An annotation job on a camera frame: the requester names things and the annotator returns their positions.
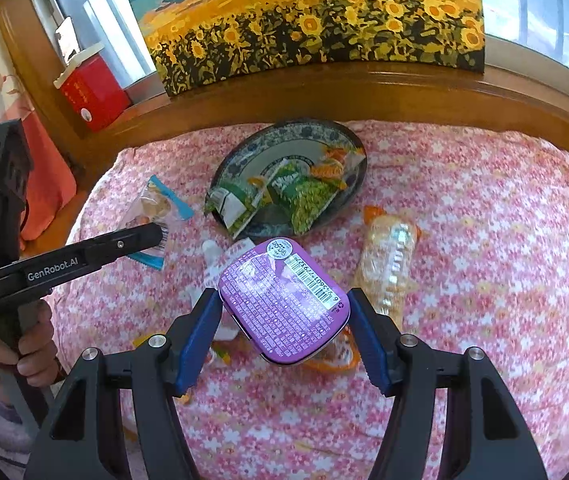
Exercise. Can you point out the orange gummy candy packet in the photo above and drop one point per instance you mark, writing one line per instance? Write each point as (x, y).
(337, 165)

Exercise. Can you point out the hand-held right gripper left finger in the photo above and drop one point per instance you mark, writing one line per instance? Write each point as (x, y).
(199, 342)

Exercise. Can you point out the blue patterned ceramic plate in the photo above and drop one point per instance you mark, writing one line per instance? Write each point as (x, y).
(284, 132)

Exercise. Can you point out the large green pea packet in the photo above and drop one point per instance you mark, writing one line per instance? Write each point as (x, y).
(304, 195)

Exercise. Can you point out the sunflower field painting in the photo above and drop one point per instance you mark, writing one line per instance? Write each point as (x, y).
(314, 20)

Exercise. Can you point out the orange jelly packet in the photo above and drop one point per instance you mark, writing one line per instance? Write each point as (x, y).
(334, 361)

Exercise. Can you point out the pink orange curtain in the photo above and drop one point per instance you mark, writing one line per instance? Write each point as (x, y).
(49, 180)

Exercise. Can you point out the small green snack packet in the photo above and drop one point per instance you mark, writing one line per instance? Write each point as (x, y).
(234, 205)

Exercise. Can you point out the person's left hand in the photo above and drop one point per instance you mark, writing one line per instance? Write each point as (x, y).
(39, 350)

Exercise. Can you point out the pink floral blanket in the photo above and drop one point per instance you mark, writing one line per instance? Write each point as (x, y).
(489, 260)

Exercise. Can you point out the small upright card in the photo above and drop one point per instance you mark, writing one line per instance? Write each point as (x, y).
(66, 37)

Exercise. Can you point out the red box white lid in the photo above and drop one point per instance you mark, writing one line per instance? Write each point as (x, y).
(92, 92)

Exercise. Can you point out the clear cracker pack orange ends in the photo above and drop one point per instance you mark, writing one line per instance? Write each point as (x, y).
(389, 260)

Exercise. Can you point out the wooden window ledge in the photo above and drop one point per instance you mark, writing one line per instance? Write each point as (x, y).
(414, 95)

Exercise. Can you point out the white framed window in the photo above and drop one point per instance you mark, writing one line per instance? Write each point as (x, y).
(529, 0)

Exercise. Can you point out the purple candy tin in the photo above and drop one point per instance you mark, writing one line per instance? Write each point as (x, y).
(284, 300)

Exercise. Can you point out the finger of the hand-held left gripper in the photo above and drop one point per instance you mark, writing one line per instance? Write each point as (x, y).
(124, 245)

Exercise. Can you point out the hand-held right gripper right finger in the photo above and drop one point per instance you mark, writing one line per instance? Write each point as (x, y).
(369, 342)

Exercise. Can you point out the blue-edged cookie packet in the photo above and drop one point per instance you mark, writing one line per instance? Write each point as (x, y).
(152, 205)

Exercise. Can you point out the pink white drink pouch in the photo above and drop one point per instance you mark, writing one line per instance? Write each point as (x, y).
(212, 272)

